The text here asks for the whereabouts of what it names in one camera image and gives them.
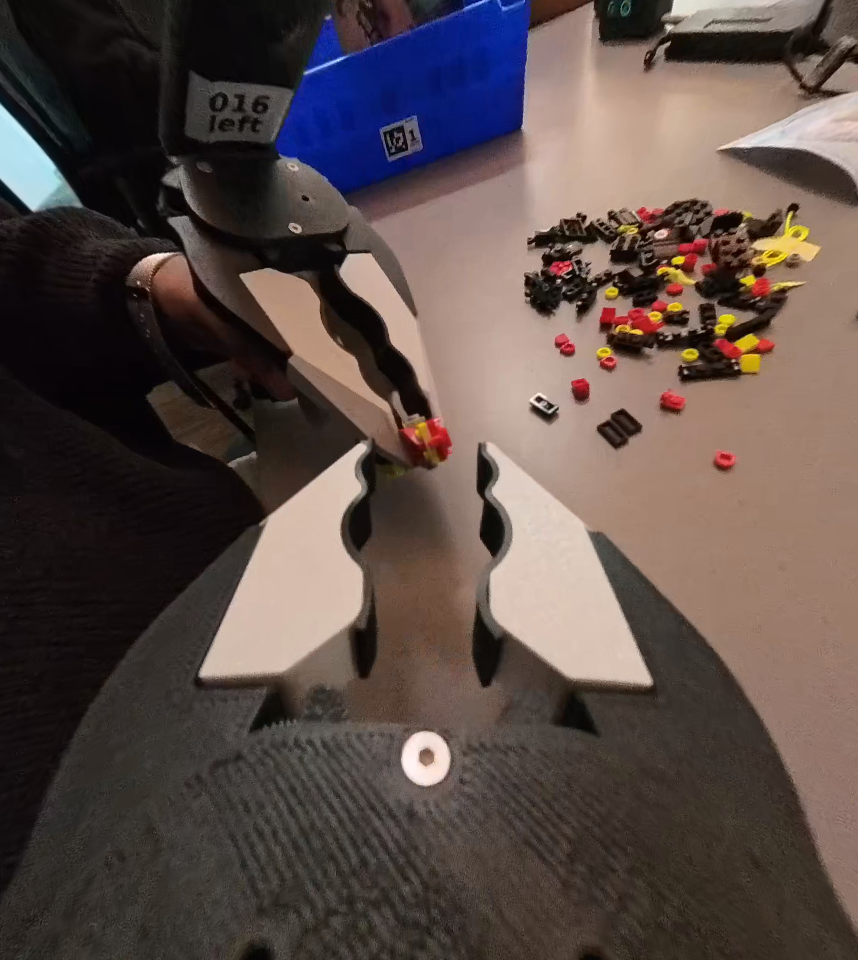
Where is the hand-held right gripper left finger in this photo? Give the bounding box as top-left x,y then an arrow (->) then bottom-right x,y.
197,441 -> 379,702

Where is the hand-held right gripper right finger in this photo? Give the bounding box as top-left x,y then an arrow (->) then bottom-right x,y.
472,441 -> 656,695

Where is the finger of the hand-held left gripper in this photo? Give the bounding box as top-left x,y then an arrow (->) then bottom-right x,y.
320,251 -> 443,421
240,270 -> 430,468

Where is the yellow red lego car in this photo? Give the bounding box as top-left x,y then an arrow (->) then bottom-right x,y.
376,412 -> 454,477

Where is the pile of lego pieces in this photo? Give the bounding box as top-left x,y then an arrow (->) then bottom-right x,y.
525,198 -> 823,412

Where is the person's left forearm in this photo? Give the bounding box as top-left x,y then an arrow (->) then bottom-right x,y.
0,183 -> 182,421

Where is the cardboard lego box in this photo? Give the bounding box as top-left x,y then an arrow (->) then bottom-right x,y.
331,0 -> 490,54

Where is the lego instruction booklet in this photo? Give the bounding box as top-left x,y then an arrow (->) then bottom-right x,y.
717,78 -> 858,222

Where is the person's left hand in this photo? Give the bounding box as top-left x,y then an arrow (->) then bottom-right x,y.
147,255 -> 298,410

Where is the grey wristwatch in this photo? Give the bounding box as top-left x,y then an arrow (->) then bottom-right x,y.
125,251 -> 186,354

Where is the blue bin with white tag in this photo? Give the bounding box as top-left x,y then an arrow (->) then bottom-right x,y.
275,0 -> 533,195

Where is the person's black sweater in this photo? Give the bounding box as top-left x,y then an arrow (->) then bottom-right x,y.
0,315 -> 265,960

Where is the black device green light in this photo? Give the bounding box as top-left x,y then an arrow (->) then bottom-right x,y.
595,0 -> 673,40

